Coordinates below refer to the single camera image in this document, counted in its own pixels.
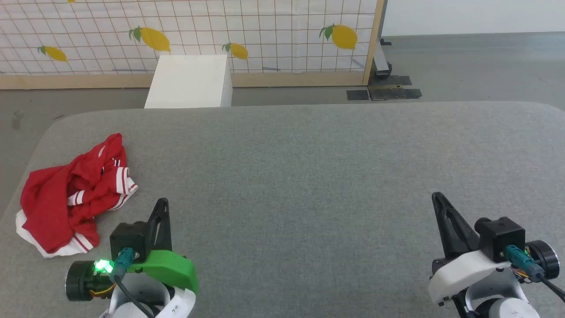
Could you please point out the grey metal partition foot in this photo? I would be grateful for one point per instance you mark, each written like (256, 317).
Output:
(380, 62)

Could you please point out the small black floor mat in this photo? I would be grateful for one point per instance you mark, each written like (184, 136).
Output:
(357, 95)

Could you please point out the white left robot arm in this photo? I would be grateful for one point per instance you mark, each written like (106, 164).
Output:
(141, 296)

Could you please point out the red and white sports jersey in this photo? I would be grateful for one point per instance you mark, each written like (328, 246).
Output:
(48, 198)

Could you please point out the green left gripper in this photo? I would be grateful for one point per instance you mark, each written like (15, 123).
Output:
(170, 267)

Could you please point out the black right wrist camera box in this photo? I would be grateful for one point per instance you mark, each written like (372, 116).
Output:
(499, 238)

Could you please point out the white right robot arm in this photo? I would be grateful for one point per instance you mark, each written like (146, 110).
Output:
(503, 300)

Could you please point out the large black floor mat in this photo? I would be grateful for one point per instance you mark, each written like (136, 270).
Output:
(393, 90)

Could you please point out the grey upholstered sofa cushion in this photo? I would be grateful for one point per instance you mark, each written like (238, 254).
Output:
(309, 176)

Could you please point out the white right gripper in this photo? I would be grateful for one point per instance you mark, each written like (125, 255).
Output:
(468, 274)

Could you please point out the white paper label tag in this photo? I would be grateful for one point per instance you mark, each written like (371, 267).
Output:
(178, 304)

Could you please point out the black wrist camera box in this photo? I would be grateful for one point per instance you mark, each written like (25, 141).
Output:
(499, 238)
(128, 240)

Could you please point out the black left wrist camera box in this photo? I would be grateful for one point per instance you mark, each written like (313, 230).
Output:
(128, 240)

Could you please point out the white rectangular box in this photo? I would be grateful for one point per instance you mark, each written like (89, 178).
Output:
(190, 81)

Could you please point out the lemon print partition screen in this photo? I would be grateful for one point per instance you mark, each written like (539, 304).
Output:
(220, 31)

